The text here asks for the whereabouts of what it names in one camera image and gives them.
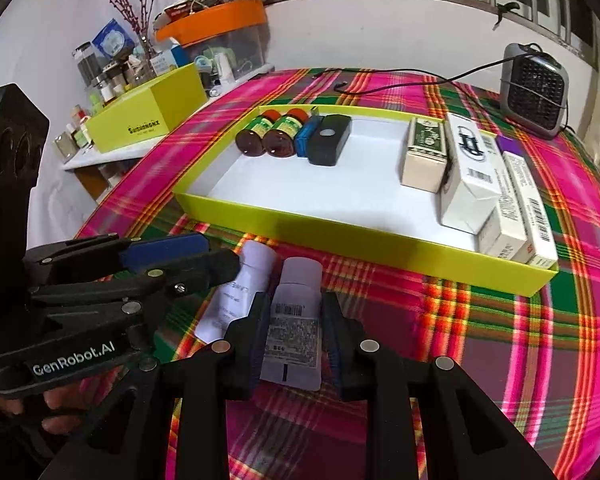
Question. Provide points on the black box with round button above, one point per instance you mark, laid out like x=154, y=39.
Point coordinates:
x=327, y=150

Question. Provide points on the blue box round print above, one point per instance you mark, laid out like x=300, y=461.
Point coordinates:
x=112, y=40

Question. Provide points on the purple white medicine box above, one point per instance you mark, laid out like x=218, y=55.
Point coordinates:
x=535, y=210

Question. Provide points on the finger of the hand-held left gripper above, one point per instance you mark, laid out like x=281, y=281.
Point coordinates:
x=165, y=250
x=215, y=267

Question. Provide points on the lavender cosmetic tube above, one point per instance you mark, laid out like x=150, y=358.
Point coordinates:
x=245, y=280

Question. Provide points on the person's left hand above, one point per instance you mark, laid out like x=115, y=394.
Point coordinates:
x=62, y=405

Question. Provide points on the yellow-green Shishangnx box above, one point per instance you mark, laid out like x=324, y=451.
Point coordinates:
x=145, y=110

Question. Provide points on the clear storage bin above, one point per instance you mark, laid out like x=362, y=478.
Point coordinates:
x=240, y=50

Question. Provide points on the black clip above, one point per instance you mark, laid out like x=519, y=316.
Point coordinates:
x=507, y=8

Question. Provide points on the red packet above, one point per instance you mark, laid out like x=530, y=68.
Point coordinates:
x=180, y=10

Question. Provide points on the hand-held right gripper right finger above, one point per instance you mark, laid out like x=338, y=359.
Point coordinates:
x=332, y=355

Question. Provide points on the white and blue carton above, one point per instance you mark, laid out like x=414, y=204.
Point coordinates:
x=167, y=60

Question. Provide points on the yellow-green shallow tray box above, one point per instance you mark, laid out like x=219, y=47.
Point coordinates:
x=330, y=195

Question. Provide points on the brown bottle green label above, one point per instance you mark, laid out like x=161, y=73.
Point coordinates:
x=280, y=140
x=252, y=140

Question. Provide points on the cluster of small jars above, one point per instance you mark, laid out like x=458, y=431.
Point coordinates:
x=87, y=65

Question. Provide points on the pink flower branches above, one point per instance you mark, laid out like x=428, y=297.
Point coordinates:
x=147, y=30

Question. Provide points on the long white barcode box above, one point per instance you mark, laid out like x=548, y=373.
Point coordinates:
x=505, y=230

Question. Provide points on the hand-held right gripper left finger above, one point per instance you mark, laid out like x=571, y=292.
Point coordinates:
x=254, y=340

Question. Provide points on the grey fan heater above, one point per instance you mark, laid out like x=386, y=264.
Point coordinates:
x=532, y=90

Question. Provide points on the grey flashlight box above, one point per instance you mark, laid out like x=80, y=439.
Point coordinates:
x=472, y=190

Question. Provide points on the small blue box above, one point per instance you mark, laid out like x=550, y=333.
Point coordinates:
x=307, y=137

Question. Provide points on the pink green plaid tablecloth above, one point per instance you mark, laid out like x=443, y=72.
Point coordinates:
x=480, y=335

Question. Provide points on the lavender tube with barcode sticker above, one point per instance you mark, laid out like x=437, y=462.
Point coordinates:
x=292, y=320

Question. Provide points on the green herbal oil box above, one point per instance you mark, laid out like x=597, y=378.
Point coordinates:
x=427, y=140

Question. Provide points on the orange plastic basin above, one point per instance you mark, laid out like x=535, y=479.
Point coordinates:
x=220, y=20

